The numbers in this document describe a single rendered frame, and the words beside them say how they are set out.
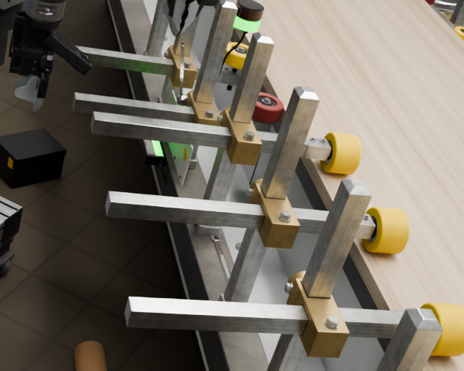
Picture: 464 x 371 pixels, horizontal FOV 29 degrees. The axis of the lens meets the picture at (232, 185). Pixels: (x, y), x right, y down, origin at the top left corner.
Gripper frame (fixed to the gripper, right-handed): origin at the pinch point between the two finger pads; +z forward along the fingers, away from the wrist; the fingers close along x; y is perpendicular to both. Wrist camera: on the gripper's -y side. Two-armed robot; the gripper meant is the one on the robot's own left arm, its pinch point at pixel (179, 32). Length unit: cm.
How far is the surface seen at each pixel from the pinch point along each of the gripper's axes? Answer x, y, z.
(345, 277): -8, -59, 21
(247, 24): -9.7, -9.5, -6.4
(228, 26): -6.8, -7.1, -4.9
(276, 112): -17.8, -17.5, 10.7
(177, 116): 1.0, -8.3, 15.8
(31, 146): -17, 90, 89
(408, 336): 30, -99, -12
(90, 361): 4, -3, 93
